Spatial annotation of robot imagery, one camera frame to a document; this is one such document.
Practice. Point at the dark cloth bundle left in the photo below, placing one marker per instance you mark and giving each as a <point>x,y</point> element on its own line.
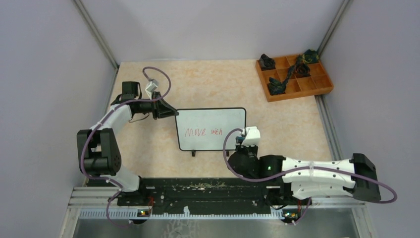
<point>266,63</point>

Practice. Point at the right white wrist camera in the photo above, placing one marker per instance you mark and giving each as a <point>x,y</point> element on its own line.
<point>251,136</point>

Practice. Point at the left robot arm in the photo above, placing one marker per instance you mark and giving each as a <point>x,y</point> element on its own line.
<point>98,151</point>

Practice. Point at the dark cloth bundle middle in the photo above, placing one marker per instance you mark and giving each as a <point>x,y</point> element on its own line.
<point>302,70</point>

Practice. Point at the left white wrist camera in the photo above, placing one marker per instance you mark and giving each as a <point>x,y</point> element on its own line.
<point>151,87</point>

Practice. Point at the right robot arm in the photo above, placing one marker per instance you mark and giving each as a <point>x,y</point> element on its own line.
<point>355,177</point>

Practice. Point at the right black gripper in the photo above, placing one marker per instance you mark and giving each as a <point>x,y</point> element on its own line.
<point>241,148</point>

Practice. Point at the blue whiteboard eraser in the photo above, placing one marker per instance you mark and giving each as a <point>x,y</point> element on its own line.
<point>239,139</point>

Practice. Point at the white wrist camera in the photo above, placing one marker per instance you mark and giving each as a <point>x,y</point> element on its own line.
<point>151,87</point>
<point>251,136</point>

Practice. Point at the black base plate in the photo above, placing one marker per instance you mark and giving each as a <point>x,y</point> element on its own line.
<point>209,196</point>

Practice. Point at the orange compartment tray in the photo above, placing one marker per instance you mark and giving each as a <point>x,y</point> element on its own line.
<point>318,83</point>

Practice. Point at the dark cloth bundle back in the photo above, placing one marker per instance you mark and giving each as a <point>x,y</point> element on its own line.
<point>308,57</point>

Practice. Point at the dark cloth bundle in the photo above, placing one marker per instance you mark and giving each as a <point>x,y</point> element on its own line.
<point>266,63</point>
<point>308,57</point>
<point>278,80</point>
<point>302,70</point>

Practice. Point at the small whiteboard with stand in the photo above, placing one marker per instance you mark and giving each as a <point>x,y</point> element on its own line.
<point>205,129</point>

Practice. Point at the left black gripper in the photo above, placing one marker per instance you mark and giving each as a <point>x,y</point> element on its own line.
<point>155,107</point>

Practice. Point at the aluminium frame rail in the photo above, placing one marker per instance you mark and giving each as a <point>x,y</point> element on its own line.
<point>93,204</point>

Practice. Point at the dark cloth bundle front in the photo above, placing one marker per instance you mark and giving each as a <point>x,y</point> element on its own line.
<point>278,80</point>

